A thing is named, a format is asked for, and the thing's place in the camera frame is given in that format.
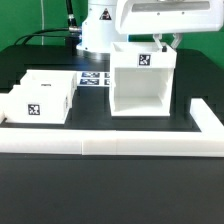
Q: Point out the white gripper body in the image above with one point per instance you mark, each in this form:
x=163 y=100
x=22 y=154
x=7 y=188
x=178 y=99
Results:
x=136 y=17

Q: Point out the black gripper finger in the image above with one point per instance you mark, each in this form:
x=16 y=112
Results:
x=177 y=40
x=157 y=38

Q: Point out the white drawer cabinet housing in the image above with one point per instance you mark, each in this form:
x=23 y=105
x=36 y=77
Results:
x=141 y=79

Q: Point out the white front drawer box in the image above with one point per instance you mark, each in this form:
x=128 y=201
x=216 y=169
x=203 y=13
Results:
x=37 y=104

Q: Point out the white drawer box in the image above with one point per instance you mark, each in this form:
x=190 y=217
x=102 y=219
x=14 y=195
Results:
x=51 y=77
x=37 y=104

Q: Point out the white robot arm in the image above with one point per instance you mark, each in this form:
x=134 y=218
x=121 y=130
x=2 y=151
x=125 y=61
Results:
x=113 y=20

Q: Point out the white fiducial marker sheet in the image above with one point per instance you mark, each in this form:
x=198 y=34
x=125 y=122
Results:
x=93 y=79

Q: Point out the white U-shaped border fence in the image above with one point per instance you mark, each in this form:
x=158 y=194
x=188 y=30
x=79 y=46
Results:
x=208 y=141

